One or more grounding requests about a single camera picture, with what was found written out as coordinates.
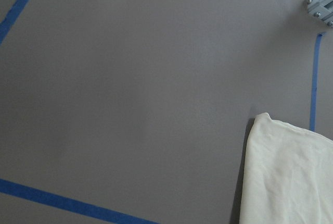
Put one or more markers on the aluminium frame post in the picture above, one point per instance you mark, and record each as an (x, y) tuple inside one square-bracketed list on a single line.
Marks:
[(320, 9)]

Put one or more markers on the beige long sleeve shirt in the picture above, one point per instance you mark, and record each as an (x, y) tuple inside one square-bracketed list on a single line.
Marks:
[(287, 174)]

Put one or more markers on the long blue tape strip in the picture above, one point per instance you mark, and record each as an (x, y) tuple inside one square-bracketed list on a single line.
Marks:
[(67, 204)]

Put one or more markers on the crossing blue tape strip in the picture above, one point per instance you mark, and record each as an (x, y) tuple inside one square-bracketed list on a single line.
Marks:
[(11, 17)]

